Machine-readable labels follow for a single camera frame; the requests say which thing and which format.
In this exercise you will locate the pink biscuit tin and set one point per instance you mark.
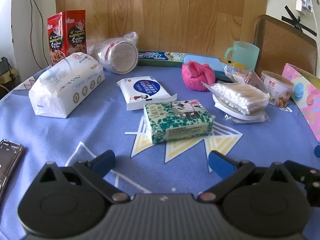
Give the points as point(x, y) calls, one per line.
point(307, 97)

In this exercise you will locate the red snack box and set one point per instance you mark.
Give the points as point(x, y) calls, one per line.
point(75, 30)

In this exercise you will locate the brown woven chair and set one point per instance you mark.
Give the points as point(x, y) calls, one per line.
point(280, 45)

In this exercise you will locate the blue printed tablecloth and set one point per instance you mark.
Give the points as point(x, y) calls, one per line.
point(75, 130)

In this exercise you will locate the toothpaste box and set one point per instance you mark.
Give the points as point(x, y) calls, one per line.
point(155, 56)

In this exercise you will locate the round nut can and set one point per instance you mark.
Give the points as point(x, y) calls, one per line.
point(275, 92)

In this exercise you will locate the black tape cross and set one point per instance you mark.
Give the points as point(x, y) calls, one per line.
point(297, 21)

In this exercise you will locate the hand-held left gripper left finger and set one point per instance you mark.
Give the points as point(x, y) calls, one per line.
point(105, 165)

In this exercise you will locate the black flat case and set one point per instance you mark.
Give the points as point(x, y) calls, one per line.
point(222, 78)

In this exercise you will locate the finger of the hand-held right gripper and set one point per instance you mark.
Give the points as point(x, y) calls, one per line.
point(310, 180)
point(317, 152)

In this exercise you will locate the pink fluffy cloth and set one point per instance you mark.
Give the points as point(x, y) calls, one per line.
point(197, 76)

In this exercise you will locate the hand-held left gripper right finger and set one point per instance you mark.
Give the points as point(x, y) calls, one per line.
point(220, 165)

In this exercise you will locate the cotton swab pack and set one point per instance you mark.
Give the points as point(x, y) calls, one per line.
point(237, 95)

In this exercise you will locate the green patterned tissue pack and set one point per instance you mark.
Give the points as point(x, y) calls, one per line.
point(175, 122)

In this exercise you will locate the plastic-wrapped paper bowl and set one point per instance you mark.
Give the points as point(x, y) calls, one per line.
point(123, 57)

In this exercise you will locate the wooden board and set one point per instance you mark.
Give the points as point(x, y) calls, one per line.
point(162, 17)

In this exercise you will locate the clear bag with red print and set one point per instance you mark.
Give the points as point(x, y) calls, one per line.
point(246, 76)

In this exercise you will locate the smartphone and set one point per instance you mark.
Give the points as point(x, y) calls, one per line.
point(10, 160)

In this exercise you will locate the large white tissue pack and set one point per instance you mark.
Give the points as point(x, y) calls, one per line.
point(62, 87)

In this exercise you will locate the white pad pack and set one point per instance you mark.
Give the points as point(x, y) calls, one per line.
point(240, 117)

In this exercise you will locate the blue case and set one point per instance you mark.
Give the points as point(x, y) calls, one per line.
point(215, 63)

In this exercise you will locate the dark box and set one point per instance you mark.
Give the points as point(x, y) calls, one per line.
point(4, 66)

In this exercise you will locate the pale green mug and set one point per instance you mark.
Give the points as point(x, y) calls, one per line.
point(243, 55)

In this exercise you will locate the white wipes pack blue circle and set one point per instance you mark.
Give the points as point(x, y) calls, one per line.
point(145, 90)

